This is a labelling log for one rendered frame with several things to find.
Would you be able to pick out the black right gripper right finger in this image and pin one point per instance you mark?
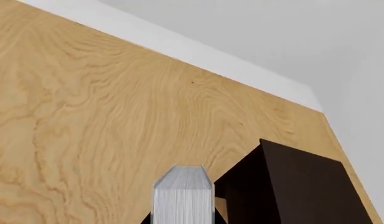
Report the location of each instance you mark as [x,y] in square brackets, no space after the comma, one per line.
[218,219]

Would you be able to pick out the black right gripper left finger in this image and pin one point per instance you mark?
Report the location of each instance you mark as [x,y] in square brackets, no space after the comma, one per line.
[148,221]

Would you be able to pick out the book with grey page edges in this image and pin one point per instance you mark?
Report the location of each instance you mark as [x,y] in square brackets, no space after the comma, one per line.
[182,198]

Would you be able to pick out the dark brown cabinet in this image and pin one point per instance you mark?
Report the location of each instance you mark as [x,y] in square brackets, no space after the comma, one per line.
[303,186]

